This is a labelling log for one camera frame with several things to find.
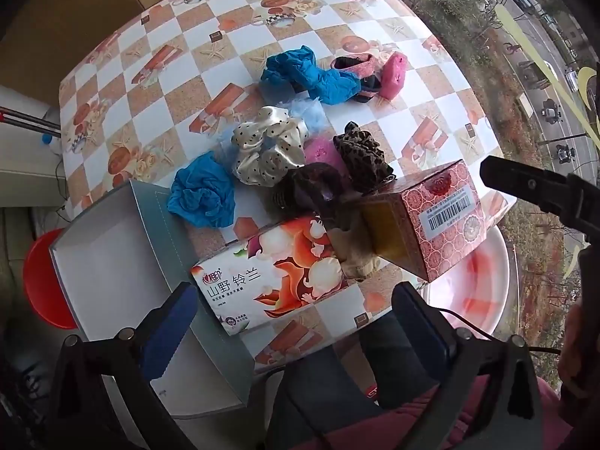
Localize beige fuzzy sock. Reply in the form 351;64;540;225
327;223;380;281

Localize blue cloth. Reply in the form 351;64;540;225
167;151;236;229
260;46;361;106

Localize leopard print scrunchie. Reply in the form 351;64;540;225
333;121;395;194

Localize dark maroon scrunchie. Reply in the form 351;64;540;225
273;163;349;222

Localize pink foam sponge block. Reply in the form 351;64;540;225
304;136;348;176

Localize cream polka dot scrunchie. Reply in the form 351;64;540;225
231;106;309;187

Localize light blue fluffy fabric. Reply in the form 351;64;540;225
287;99;330;135

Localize pink knitted sock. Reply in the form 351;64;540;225
330;53;381;103

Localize grey open cardboard box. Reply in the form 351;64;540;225
50;180;254;417

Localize red plastic stool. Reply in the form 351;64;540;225
22;229;76;330

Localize floral tissue box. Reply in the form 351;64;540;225
191;214;348;336

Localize red patterned carton box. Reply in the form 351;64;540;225
356;160;486;281

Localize white plastic bottle blue cap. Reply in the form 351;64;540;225
42;133;62;156

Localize checkered patterned tablecloth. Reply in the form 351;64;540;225
58;0;520;374

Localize red handled mop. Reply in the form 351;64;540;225
0;107;61;138

